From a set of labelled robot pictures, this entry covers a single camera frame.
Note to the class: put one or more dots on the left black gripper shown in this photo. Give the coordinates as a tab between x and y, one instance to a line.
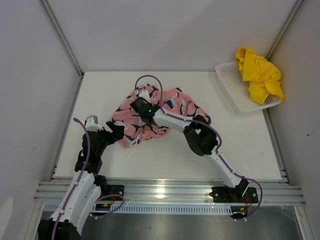
117	131

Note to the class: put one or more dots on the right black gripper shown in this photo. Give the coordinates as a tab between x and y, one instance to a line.
149	104

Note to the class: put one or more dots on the pink whale print shorts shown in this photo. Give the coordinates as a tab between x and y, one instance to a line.
174	100

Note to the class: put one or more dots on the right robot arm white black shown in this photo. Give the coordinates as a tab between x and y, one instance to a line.
201	138

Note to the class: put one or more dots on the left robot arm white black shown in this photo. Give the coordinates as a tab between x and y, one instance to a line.
87	185

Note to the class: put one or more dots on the yellow shorts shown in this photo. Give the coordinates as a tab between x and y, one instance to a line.
263	77

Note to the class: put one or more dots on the white perforated plastic basket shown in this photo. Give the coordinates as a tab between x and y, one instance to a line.
236	90

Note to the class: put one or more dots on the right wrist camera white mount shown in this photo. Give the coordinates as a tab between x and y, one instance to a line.
145	95

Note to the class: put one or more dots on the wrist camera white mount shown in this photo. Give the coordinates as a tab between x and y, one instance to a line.
91	124
145	95

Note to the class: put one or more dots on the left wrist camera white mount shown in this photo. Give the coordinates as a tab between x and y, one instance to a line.
91	124

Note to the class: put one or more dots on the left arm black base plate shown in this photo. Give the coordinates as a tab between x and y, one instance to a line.
113	190

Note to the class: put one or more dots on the white slotted cable duct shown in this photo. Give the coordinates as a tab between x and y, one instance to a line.
164	209

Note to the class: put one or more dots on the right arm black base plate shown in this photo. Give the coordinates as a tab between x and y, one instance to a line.
224	194

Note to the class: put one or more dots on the left aluminium corner post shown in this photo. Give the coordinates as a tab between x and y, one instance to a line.
61	36

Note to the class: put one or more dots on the aluminium corner post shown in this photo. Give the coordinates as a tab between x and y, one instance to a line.
290	20
61	36

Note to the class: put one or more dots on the aluminium mounting rail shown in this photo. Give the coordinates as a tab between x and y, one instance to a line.
174	192

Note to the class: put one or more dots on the right aluminium corner post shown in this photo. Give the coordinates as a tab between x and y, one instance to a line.
290	20

